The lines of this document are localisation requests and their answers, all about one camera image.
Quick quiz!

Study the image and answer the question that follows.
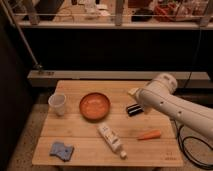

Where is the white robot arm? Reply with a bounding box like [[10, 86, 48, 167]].
[[128, 73, 213, 141]]

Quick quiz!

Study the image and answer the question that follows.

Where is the orange ceramic bowl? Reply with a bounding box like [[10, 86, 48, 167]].
[[79, 92, 111, 120]]

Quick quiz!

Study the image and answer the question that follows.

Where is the black striped block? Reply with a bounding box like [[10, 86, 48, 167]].
[[126, 104, 143, 117]]

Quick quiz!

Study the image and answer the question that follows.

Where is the orange carrot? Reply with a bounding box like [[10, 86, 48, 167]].
[[138, 130, 161, 140]]

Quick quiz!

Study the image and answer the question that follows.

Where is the white tube bottle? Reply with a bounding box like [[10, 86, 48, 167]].
[[97, 123, 127, 159]]

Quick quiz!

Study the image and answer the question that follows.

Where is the wooden table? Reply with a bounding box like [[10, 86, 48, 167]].
[[31, 80, 185, 168]]

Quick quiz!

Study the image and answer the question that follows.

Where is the clear plastic cup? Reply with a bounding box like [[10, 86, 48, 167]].
[[48, 93, 66, 116]]

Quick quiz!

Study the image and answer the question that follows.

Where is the blue sponge cloth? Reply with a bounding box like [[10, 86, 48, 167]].
[[49, 142, 74, 162]]

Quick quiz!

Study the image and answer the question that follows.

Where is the grey metal beam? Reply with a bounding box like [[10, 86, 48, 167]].
[[27, 70, 213, 89]]

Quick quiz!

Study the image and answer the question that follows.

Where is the upper window shelf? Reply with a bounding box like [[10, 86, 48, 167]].
[[11, 0, 213, 30]]

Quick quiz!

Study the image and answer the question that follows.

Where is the diagonal metal pole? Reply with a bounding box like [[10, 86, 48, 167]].
[[2, 0, 44, 74]]

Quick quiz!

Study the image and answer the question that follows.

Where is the black cable on floor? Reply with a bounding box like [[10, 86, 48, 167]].
[[173, 121, 213, 170]]

